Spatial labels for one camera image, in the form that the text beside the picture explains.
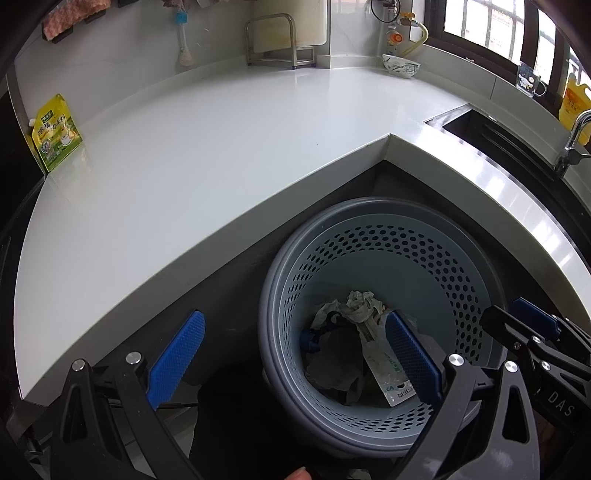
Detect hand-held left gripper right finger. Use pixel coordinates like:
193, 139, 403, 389
385, 310, 541, 480

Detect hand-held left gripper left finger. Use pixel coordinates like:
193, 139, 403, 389
48, 310, 207, 480

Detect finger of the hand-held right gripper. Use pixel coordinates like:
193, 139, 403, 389
480, 305, 543, 354
510, 298, 562, 337

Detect white toothbrush package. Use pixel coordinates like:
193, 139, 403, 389
358, 323, 416, 407

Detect grey perforated plastic basket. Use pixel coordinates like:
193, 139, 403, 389
257, 198, 509, 457

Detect white paper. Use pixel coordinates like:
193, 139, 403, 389
344, 291, 386, 326

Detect clear plastic bag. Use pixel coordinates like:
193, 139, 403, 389
307, 300, 368, 404

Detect blue lanyard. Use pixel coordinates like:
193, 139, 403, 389
299, 323, 342, 354

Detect black kitchen sink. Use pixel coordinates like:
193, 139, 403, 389
424, 105, 561, 183

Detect chrome faucet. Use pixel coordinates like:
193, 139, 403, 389
554, 110, 591, 176

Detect yellow oil bottle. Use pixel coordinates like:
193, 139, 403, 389
558, 74, 591, 134

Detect clear printed cup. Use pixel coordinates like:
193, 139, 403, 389
516, 61, 548, 97

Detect green and yellow pouch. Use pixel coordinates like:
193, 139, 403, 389
28, 93, 84, 173

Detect white patterned bowl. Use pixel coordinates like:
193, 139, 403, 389
381, 54, 421, 79

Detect blue and white bottle brush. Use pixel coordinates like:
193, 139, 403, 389
174, 9, 194, 65

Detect gas regulator with orange dial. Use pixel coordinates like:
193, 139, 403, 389
387, 9, 416, 54

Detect metal board rack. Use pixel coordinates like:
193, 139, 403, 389
245, 14, 317, 69

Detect white cutting board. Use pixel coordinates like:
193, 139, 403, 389
252, 0, 328, 49

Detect pink wavy sponge cloth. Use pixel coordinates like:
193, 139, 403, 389
41, 0, 112, 40

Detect dark window frame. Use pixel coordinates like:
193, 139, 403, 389
422, 0, 591, 116

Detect yellow gas hose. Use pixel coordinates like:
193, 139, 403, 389
406, 21, 430, 63

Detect black cable loop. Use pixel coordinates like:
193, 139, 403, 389
370, 0, 399, 23

